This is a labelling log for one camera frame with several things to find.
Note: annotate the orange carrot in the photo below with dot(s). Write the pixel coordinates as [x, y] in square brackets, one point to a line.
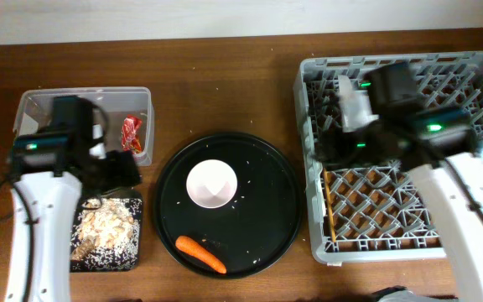
[194, 249]

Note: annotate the black rectangular tray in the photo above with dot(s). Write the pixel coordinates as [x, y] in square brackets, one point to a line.
[132, 264]

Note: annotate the round black tray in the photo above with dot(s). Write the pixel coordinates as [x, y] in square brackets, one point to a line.
[254, 229]

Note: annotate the grey-white plate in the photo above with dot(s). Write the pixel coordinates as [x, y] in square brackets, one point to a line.
[355, 107]

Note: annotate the cream white cup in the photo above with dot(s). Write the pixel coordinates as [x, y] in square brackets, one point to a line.
[472, 171]

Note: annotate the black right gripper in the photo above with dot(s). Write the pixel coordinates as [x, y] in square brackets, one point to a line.
[332, 143]

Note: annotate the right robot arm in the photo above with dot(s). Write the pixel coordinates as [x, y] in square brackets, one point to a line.
[384, 118]

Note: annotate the clear plastic bin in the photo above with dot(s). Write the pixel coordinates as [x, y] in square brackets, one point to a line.
[35, 107]

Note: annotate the red snack wrapper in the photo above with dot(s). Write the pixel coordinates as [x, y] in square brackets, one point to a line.
[130, 140]

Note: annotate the wooden chopstick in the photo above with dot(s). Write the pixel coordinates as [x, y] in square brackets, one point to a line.
[328, 201]

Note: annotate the brown cookie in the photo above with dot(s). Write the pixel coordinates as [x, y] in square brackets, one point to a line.
[85, 248]

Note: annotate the grey dishwasher rack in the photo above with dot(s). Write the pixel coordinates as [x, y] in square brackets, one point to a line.
[377, 212]

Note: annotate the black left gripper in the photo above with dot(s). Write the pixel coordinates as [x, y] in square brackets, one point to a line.
[127, 172]

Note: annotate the white bowl with oatmeal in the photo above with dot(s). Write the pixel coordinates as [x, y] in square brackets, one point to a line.
[211, 183]

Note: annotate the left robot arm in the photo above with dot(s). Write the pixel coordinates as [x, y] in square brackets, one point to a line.
[50, 172]

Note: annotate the spilled oatmeal and rice pile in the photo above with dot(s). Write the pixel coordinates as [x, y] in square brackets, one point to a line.
[107, 230]

